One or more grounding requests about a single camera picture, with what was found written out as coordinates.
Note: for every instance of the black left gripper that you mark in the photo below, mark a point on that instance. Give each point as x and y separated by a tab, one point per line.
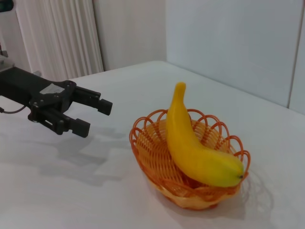
21	86

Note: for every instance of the white pleated curtain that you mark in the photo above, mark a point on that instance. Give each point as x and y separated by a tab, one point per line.
62	35

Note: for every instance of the dark device with green light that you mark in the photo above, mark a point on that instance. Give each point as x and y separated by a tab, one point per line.
6	4

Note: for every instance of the orange woven plastic basket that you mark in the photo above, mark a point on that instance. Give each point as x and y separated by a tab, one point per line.
152	148

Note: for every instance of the yellow banana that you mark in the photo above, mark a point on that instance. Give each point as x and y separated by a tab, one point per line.
190	152

